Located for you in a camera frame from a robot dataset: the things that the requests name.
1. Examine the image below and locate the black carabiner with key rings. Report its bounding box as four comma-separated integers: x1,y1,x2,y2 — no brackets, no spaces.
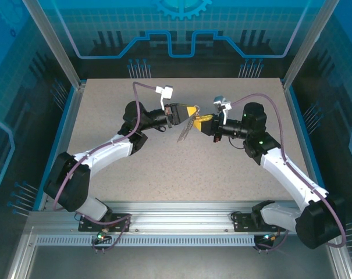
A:
176,105,200,144

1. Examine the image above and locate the aluminium frame post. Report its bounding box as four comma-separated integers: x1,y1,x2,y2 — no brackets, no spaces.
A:
20,0,88,90
282,0,341,90

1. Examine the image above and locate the aluminium table side rail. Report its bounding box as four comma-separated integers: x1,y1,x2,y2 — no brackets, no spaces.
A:
282,81,335,212
37,83,87,210

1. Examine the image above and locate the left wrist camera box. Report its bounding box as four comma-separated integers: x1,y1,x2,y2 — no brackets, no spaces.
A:
154,84,175,110

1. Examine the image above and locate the aluminium mounting rail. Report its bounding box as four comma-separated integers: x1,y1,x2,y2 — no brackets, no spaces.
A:
27,200,339,235

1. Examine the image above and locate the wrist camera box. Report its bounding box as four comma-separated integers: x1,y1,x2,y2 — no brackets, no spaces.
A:
154,84,175,110
212,94,233,126

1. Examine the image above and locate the small lit connector board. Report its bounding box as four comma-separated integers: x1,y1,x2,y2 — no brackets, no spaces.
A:
257,231,282,244
94,229,112,244

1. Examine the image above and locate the grey metal lower frame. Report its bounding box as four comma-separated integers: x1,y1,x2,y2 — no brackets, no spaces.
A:
6,226,352,279

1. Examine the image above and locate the slotted grey cable duct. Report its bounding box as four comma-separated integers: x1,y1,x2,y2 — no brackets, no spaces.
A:
35,235,257,247

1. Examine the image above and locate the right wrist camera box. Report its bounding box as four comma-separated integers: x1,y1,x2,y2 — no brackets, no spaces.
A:
212,94,233,126

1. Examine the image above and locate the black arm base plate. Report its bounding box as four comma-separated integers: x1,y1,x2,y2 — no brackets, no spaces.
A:
78,213,132,233
233,211,286,233

